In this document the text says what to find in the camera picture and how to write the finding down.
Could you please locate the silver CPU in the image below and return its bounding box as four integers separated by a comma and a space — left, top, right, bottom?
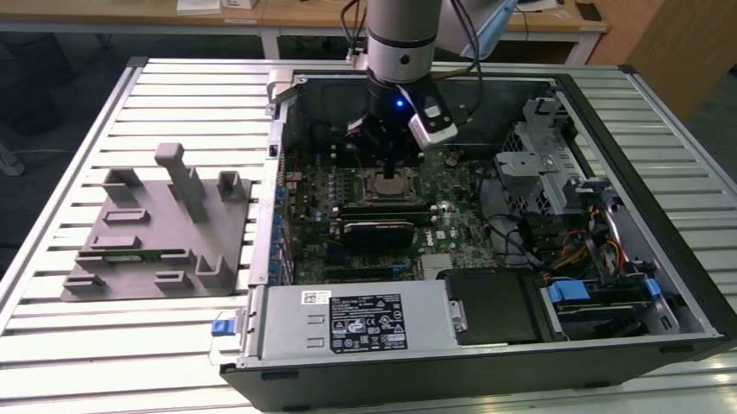
367, 175, 407, 195

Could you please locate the metal socket cover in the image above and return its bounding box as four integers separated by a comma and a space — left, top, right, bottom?
359, 169, 421, 204

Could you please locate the CPU socket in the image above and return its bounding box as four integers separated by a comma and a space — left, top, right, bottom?
357, 167, 422, 206

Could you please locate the black RAM slot bank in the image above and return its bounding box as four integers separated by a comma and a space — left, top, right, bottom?
338, 204, 437, 226
329, 140, 427, 169

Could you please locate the green motherboard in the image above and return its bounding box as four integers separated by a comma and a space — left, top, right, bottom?
275, 148, 502, 285

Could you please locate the silver chipset heatsink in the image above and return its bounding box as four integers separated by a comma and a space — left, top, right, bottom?
423, 254, 457, 281

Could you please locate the metal drive cage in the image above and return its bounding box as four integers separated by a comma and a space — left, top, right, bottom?
493, 97, 612, 216

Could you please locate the grey power supply unit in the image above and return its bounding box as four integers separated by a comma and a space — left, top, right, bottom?
247, 282, 462, 361

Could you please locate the blue disk carrier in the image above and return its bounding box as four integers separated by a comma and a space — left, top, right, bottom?
546, 279, 592, 305

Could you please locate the grey parts rack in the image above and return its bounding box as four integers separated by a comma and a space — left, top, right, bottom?
60, 141, 255, 303

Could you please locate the green RAM stick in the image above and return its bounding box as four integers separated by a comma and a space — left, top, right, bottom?
100, 248, 188, 262

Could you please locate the black PC case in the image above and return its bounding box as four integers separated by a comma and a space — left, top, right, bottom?
218, 68, 737, 413

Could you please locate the wooden desk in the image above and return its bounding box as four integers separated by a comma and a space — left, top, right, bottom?
0, 0, 612, 66

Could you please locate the brown wooden cabinet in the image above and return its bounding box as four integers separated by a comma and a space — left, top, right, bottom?
586, 0, 737, 120

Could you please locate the black office chair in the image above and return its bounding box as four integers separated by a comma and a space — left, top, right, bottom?
0, 32, 76, 137

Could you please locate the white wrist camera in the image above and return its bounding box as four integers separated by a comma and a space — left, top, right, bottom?
406, 97, 459, 151

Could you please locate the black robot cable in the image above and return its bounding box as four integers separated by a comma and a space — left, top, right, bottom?
449, 0, 486, 124

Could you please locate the coloured wire bundle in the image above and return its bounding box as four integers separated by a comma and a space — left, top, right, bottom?
546, 206, 629, 277

